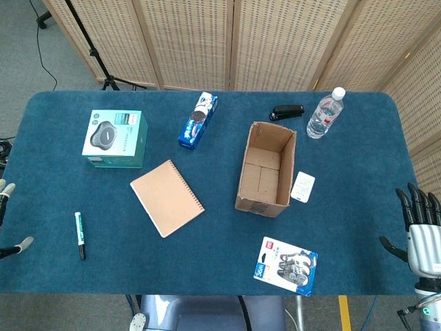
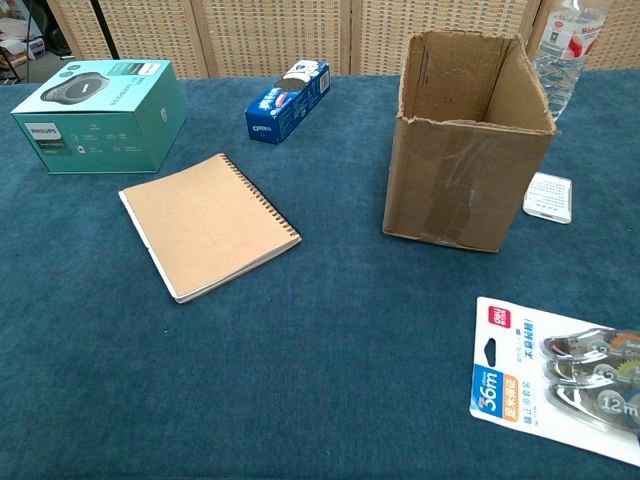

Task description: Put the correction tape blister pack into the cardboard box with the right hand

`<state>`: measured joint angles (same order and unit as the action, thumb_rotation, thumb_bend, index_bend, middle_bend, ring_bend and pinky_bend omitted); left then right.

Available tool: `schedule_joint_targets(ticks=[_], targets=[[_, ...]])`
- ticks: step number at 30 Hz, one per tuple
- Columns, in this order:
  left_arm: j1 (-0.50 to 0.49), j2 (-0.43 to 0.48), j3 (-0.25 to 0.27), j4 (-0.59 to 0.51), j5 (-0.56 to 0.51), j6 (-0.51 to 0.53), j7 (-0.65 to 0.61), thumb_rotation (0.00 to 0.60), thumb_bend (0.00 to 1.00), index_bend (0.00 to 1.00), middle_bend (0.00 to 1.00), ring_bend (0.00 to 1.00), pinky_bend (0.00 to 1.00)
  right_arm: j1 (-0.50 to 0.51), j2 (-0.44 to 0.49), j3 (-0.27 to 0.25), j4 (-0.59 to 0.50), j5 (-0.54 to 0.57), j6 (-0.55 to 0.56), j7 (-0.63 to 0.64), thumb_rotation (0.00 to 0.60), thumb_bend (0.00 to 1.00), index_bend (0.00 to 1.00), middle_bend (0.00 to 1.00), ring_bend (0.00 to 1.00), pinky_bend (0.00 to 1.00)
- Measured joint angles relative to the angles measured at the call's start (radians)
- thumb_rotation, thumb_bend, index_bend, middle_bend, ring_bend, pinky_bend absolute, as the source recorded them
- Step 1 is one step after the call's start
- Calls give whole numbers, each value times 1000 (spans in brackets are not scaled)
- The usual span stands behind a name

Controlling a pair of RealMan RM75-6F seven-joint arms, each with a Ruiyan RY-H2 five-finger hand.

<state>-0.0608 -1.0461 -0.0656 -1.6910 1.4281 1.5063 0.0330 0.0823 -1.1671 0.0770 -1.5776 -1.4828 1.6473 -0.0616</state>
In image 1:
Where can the woven wooden folding screen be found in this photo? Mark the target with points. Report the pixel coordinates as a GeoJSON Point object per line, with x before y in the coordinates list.
{"type": "Point", "coordinates": [275, 41]}

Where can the small white card box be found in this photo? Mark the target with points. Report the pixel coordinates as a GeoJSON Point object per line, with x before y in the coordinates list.
{"type": "Point", "coordinates": [303, 187]}

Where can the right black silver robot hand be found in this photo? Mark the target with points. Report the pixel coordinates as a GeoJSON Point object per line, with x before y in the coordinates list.
{"type": "Point", "coordinates": [422, 241]}

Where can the blue table mat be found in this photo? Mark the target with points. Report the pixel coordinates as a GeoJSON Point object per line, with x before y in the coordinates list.
{"type": "Point", "coordinates": [213, 224]}

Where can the left black grey robot hand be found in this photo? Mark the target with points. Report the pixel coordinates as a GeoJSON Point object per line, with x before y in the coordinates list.
{"type": "Point", "coordinates": [6, 193]}

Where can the black caster wheel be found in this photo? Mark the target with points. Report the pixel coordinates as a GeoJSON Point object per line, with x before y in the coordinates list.
{"type": "Point", "coordinates": [44, 19]}

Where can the silver-blue robot torso base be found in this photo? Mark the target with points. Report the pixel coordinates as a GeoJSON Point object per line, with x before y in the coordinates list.
{"type": "Point", "coordinates": [206, 313]}

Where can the black stapler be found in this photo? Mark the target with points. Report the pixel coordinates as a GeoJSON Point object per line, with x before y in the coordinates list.
{"type": "Point", "coordinates": [286, 112]}

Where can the brown spiral notebook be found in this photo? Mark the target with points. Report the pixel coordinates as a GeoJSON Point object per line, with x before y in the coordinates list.
{"type": "Point", "coordinates": [167, 198]}

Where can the blue cookie box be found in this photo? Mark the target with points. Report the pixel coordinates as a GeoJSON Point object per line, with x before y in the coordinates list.
{"type": "Point", "coordinates": [198, 120]}

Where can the cardboard box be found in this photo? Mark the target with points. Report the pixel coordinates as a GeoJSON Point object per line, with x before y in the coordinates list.
{"type": "Point", "coordinates": [265, 169]}

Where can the teal speaker product box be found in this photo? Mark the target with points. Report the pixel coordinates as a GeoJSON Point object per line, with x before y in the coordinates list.
{"type": "Point", "coordinates": [113, 138]}

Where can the green white marker pen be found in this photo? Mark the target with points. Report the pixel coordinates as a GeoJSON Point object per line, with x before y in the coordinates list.
{"type": "Point", "coordinates": [80, 234]}

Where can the black tripod stand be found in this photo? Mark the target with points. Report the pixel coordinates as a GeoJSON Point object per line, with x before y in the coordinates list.
{"type": "Point", "coordinates": [96, 58]}

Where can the clear plastic water bottle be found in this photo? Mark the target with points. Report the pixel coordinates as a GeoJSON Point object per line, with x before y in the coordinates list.
{"type": "Point", "coordinates": [324, 115]}

